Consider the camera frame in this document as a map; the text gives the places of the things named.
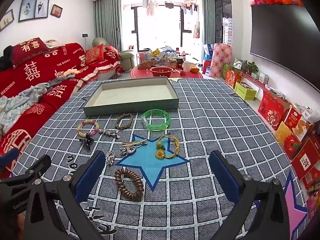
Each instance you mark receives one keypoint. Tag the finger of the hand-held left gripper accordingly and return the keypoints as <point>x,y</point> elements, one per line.
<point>8,156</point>
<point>37,167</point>

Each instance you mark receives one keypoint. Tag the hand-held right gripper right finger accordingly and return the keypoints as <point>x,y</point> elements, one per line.
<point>225,176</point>

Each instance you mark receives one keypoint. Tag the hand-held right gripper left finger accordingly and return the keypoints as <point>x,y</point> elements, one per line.
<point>90,176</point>

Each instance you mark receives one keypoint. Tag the black butterfly hair clip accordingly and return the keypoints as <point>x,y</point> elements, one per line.
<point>87,142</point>

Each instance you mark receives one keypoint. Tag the silver flower hair clip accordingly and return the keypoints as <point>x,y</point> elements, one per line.
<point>107,132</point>

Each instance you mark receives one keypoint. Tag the green translucent bangle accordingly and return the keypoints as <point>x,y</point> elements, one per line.
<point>155,128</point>

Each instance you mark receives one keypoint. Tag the grey cardboard box tray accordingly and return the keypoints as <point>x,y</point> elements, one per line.
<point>132,93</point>

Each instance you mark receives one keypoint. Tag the silver heart earring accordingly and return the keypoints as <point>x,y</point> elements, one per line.
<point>110,158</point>

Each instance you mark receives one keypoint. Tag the grey checkered mat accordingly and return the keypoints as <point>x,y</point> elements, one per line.
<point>200,130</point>

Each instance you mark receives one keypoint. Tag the gold hair clip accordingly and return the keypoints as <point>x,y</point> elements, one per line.
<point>133,143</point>

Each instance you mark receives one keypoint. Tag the light blue floral blanket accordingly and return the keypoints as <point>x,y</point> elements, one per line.
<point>20,102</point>

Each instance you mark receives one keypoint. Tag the yellow red pepper box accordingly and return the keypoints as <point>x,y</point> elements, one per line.
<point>287,140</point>

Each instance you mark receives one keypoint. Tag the large red gift box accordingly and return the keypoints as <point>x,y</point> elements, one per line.
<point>272,110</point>

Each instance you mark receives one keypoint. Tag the flat red box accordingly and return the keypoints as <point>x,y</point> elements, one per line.
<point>306,160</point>

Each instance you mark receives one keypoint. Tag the yellow green cardboard box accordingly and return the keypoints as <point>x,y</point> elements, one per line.
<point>245,92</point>

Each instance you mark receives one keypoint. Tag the red covered sofa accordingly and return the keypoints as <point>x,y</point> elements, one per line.
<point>37,72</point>

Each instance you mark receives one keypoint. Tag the red waffle print box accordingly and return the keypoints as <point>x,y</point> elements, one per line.
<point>295,120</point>

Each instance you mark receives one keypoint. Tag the grey twisted cloth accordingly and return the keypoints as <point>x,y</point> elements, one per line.
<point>61,78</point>

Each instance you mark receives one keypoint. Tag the red gift bag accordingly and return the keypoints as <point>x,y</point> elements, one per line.
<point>231,77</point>

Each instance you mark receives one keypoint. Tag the round red table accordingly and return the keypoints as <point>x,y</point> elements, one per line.
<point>192,75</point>

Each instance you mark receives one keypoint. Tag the large red pillow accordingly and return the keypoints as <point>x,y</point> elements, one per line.
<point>30,48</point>

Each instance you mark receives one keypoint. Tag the red plastic stool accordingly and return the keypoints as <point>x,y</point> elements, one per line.
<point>206,66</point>

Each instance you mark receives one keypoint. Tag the potted green plant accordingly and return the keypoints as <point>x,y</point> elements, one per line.
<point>250,67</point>

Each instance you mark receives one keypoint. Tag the white cup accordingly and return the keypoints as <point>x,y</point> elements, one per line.
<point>187,66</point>

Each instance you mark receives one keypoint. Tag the white floral pillow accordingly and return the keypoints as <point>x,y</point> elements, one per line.
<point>53,43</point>

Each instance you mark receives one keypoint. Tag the red colander bowl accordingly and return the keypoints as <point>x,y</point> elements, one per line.
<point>161,72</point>

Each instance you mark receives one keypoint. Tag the red embroidered pillow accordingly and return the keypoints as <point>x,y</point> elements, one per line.
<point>94,54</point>

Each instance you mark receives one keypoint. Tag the beige armchair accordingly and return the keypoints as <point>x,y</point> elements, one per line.
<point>126,57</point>

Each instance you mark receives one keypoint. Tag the clear jar of nuts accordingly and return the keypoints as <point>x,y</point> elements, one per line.
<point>145,63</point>

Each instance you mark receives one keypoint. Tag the blue and white box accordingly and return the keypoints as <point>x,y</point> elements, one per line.
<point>208,51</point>

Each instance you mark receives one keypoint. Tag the pile of snack packets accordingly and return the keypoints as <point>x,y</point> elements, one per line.
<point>165,55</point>

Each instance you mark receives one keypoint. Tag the grey green curtain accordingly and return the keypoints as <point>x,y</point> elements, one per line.
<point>208,17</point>
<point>107,17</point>

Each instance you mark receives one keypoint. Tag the black glass cabinet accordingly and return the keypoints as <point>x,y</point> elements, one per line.
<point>222,7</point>

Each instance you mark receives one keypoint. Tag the hanging laundry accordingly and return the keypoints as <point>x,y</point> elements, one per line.
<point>150,5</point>

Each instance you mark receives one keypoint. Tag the red wall shelf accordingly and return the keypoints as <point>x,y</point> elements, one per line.
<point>255,81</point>

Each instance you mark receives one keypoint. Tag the dark photo frame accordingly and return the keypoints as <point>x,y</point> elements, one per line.
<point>6,18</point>

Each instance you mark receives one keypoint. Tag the wall television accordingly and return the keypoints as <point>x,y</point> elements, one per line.
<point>285,42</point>

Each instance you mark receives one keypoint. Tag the double photo frame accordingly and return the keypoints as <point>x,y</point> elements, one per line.
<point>33,8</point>

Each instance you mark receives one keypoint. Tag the small red photo frame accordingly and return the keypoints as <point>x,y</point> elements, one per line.
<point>56,10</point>

